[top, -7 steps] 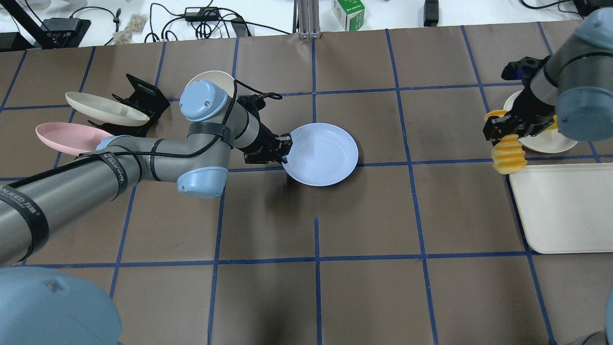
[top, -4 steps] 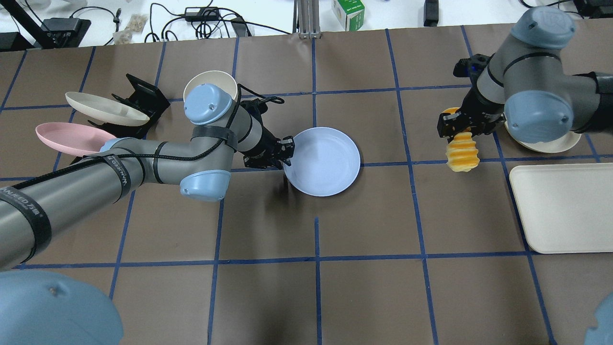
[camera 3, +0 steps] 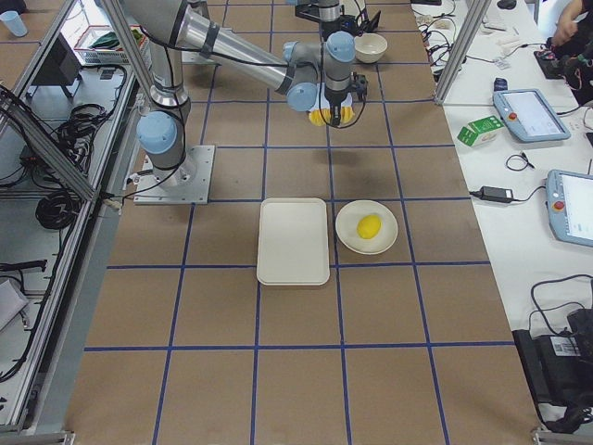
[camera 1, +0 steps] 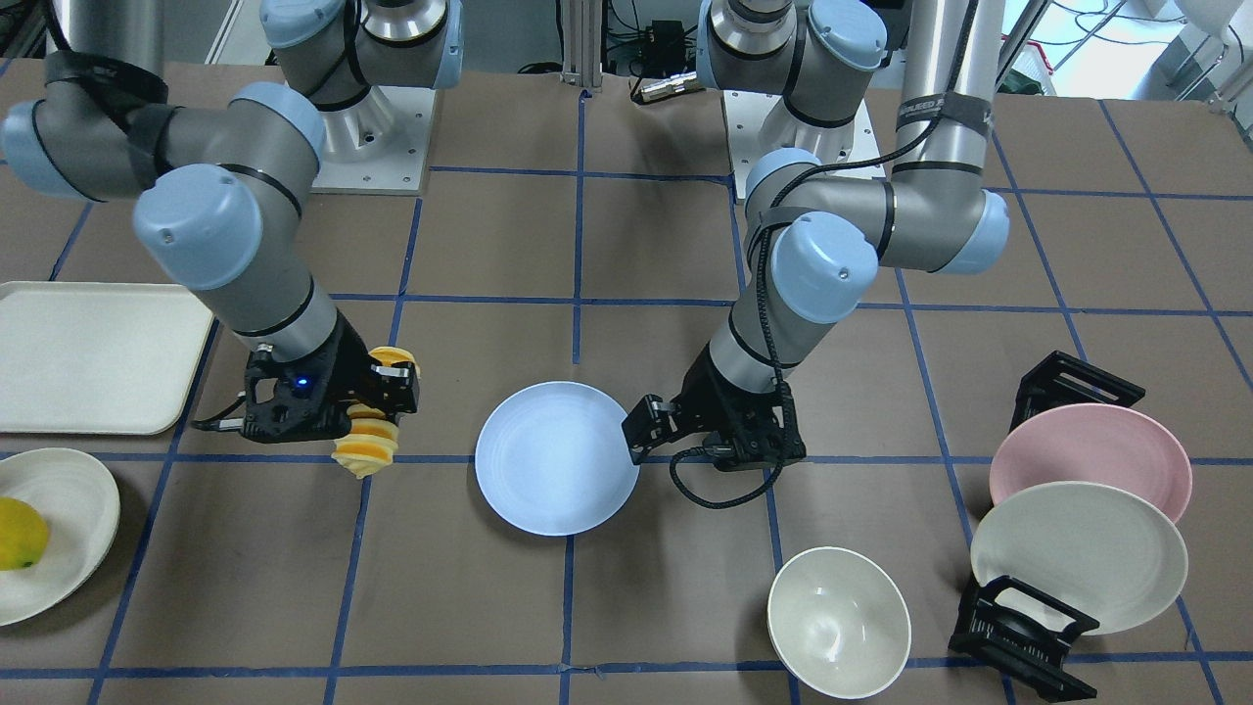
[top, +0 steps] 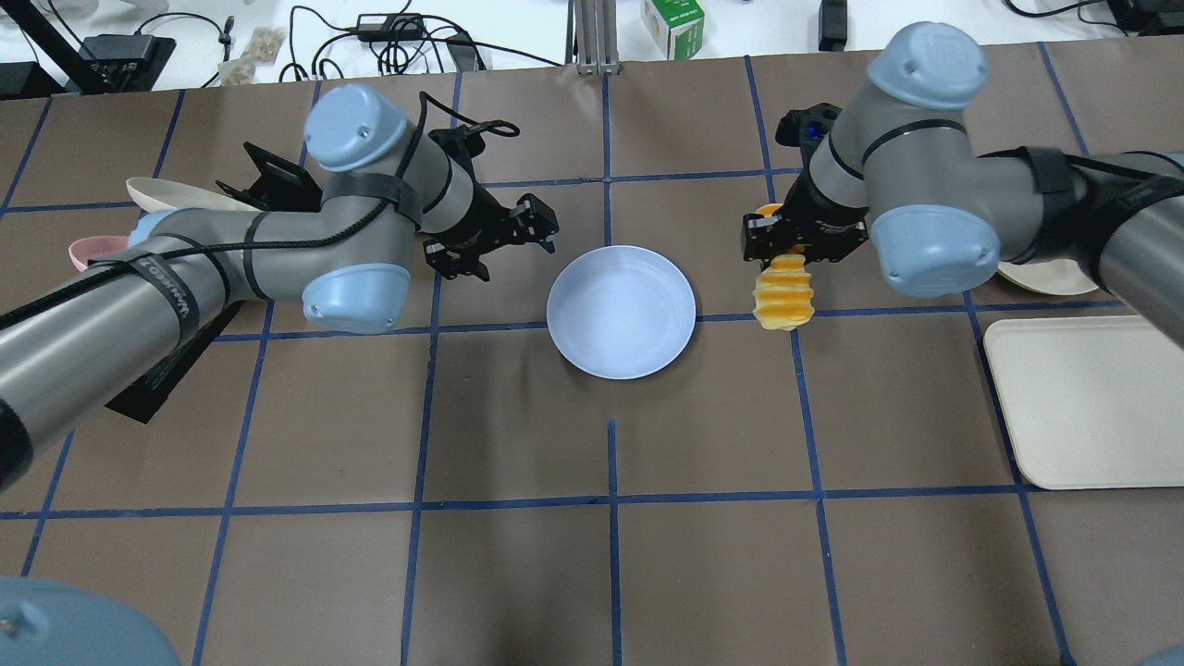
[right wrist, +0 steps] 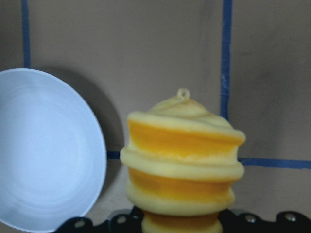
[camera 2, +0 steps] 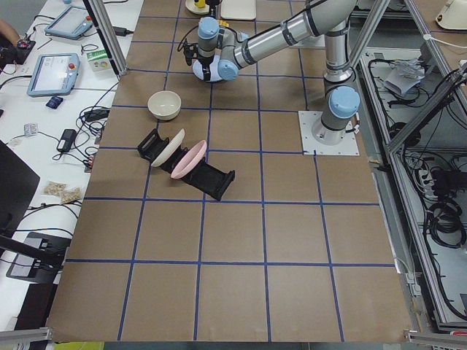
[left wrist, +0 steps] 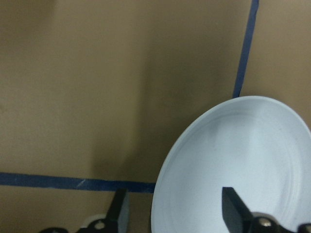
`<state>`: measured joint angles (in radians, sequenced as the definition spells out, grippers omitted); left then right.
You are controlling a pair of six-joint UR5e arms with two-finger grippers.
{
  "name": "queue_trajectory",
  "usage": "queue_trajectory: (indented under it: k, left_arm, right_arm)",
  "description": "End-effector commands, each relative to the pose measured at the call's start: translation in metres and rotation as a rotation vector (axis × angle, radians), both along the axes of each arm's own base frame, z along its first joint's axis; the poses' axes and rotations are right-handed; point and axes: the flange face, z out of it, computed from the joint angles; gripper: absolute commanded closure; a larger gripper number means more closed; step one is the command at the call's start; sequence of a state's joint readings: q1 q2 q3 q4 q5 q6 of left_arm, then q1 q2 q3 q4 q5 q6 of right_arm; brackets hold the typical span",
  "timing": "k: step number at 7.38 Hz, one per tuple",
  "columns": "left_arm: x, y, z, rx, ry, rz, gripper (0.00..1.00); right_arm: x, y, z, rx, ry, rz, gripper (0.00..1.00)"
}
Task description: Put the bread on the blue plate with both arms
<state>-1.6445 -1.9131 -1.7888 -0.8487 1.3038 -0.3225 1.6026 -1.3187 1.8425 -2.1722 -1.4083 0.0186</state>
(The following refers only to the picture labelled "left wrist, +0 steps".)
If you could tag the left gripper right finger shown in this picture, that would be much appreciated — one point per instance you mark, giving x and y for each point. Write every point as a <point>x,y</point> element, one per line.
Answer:
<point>236,215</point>

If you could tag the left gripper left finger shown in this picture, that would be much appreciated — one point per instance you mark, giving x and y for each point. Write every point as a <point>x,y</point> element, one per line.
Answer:
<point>117,216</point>

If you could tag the blue plate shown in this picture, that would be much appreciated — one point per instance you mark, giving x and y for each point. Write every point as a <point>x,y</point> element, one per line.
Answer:
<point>256,145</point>

